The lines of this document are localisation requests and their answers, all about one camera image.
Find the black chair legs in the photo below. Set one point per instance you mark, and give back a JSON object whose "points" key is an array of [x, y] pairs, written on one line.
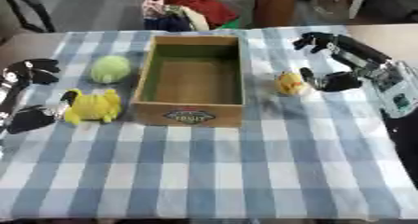
{"points": [[27, 8]]}

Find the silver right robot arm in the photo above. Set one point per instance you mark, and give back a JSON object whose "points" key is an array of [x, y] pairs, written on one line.
{"points": [[396, 90]]}

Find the light green round soft toy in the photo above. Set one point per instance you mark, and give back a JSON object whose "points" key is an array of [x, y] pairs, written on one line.
{"points": [[110, 69]]}

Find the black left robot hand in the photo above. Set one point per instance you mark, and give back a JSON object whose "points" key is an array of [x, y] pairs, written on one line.
{"points": [[28, 119]]}

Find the small yellow duck toy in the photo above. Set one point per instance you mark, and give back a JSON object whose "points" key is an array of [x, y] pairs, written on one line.
{"points": [[288, 83]]}

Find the yellow soft toy animal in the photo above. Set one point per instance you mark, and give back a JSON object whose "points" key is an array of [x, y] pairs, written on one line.
{"points": [[93, 107]]}

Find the brown cardboard box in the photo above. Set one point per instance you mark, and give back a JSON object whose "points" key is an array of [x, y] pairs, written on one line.
{"points": [[275, 4]]}

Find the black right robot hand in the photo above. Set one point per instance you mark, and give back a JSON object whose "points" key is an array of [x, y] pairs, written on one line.
{"points": [[348, 55]]}

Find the pile of colourful bags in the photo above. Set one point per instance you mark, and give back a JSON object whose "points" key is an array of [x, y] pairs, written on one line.
{"points": [[185, 11]]}

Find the tan cardboard box green inside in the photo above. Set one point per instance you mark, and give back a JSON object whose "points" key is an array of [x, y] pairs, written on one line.
{"points": [[190, 81]]}

